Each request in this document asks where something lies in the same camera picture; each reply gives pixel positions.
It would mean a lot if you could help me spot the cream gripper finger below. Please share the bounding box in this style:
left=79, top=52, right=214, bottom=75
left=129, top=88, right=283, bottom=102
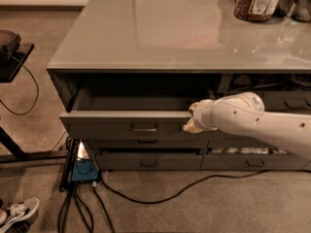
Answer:
left=183, top=118, right=202, bottom=134

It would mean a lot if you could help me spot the grey drawer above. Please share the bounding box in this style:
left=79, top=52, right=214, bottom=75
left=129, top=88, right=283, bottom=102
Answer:
left=218, top=74, right=311, bottom=115
left=201, top=148, right=311, bottom=171
left=94, top=151, right=203, bottom=170
left=209, top=138, right=268, bottom=148
left=59, top=88, right=225, bottom=141
left=86, top=140, right=209, bottom=149

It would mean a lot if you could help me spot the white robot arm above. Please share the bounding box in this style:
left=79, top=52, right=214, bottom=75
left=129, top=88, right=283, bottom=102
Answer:
left=183, top=92, right=311, bottom=159

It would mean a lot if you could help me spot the grey cabinet with glossy top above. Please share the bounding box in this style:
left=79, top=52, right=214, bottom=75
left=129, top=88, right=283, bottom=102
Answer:
left=48, top=0, right=310, bottom=170

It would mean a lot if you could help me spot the blue electronics box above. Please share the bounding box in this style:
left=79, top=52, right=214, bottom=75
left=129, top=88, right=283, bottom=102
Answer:
left=71, top=160, right=99, bottom=183

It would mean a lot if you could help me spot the clear jar of nuts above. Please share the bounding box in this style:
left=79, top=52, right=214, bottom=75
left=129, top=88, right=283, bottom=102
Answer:
left=233, top=0, right=279, bottom=22

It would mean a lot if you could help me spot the black side table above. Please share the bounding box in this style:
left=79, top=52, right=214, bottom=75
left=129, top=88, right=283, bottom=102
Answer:
left=0, top=44, right=67, bottom=162

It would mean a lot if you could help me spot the dark device on table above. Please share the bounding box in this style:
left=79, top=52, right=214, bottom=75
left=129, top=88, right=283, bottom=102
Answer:
left=0, top=30, right=21, bottom=63

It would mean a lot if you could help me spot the long black floor cable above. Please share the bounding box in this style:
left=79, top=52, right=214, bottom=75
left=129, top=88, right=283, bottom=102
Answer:
left=100, top=169, right=311, bottom=206

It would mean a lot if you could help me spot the black cable bundle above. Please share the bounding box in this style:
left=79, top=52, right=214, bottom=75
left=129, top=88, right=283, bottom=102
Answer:
left=57, top=182, right=115, bottom=233

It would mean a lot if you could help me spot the thin black hanging cable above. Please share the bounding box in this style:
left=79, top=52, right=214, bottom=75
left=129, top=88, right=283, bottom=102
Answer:
left=0, top=53, right=41, bottom=117

